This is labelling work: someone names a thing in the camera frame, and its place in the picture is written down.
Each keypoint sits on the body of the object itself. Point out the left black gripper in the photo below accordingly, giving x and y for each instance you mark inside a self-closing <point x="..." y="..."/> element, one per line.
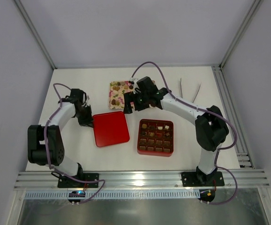
<point x="85" y="116"/>

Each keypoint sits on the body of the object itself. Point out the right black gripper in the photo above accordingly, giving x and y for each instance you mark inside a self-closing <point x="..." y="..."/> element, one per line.
<point x="128" y="102"/>

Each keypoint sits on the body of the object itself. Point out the red tin lid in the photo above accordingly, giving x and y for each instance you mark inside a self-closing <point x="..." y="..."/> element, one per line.
<point x="110" y="129"/>

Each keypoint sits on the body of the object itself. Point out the metal tongs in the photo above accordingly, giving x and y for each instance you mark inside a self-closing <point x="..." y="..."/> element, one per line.
<point x="189" y="92"/>

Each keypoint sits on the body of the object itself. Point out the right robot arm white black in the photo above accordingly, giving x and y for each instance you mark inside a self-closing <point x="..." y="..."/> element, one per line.
<point x="210" y="127"/>

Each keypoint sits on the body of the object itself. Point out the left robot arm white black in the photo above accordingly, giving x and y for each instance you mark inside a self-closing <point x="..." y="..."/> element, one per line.
<point x="45" y="144"/>

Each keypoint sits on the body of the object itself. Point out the red chocolate box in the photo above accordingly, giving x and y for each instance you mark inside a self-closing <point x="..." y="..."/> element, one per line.
<point x="153" y="145"/>

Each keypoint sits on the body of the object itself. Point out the floral tray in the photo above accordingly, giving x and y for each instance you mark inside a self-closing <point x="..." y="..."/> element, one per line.
<point x="116" y="94"/>

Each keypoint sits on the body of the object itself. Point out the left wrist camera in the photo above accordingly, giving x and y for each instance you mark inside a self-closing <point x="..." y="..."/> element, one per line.
<point x="85" y="97"/>

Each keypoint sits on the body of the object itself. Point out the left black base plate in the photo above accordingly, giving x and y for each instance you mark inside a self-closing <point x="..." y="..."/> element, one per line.
<point x="89" y="180"/>

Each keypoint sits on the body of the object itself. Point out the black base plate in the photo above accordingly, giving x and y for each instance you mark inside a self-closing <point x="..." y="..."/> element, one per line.
<point x="194" y="179"/>
<point x="89" y="180"/>

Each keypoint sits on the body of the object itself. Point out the slotted cable duct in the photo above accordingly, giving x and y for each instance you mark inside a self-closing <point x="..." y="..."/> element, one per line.
<point x="112" y="194"/>

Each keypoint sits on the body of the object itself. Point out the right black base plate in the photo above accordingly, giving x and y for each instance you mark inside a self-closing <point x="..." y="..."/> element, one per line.
<point x="194" y="179"/>

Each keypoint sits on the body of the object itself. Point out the aluminium rail right side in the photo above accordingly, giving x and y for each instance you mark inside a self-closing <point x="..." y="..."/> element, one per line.
<point x="241" y="147"/>

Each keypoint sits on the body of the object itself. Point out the aluminium rail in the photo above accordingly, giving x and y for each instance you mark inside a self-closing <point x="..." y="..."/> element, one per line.
<point x="245" y="178"/>
<point x="241" y="147"/>

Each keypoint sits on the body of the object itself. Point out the aluminium rail front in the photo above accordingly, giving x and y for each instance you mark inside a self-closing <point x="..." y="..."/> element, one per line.
<point x="245" y="178"/>

